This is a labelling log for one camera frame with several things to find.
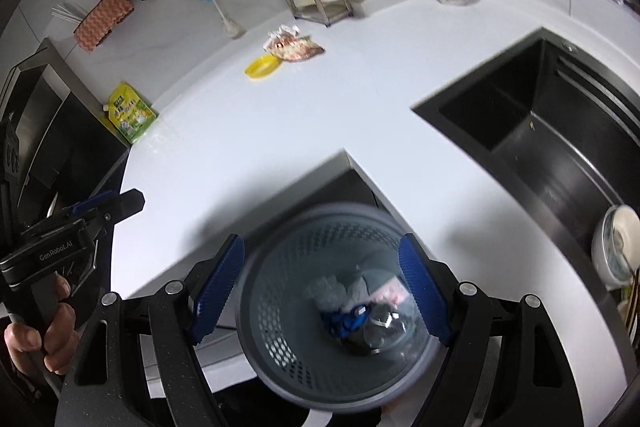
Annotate clear plastic bag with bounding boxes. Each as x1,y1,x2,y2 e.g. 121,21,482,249
362,303,414,352

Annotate blue plastic ring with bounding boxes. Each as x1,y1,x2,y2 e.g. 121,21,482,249
319,303,374,341

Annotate yellow plastic lid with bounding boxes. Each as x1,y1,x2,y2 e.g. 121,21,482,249
244,54,281,80

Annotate orange snack wrapper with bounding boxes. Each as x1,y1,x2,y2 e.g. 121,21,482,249
264,25,326,63

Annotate black cloth rag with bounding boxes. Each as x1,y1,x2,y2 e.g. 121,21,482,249
338,329,385,357

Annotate grey perforated trash bin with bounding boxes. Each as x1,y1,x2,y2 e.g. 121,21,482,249
236,202,444,413

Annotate black kitchen sink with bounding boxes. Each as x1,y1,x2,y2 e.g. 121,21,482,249
413,28,639,379

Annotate person's left hand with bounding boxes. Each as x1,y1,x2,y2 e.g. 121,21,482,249
4,275,79,377

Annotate green yellow detergent pouch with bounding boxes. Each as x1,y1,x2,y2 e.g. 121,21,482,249
103,82,157,144

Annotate orange patterned dishcloth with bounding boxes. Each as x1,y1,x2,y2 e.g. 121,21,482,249
74,0,134,52

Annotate white dishes in sink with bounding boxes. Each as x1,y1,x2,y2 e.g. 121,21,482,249
591,205,639,291

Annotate white bottle brush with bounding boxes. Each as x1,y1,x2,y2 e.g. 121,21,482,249
205,0,245,40

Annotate steel cutting board rack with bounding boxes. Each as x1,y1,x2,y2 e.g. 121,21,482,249
285,0,355,27

